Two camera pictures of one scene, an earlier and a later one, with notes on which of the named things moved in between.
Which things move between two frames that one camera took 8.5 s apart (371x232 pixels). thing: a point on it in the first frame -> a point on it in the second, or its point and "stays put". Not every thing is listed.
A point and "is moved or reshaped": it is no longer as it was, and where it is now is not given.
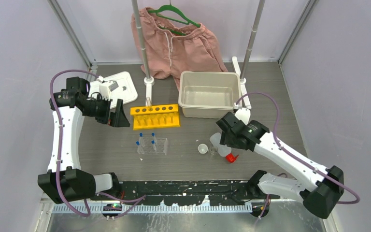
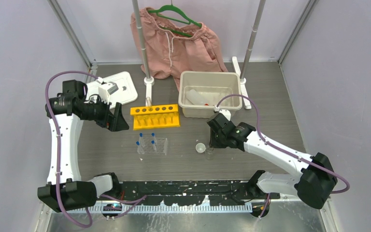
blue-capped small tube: x=142 y=141 stays put
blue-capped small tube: x=152 y=142 stays put
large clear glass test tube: x=148 y=99 stays put
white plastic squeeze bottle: x=223 y=150 is moved or reshaped
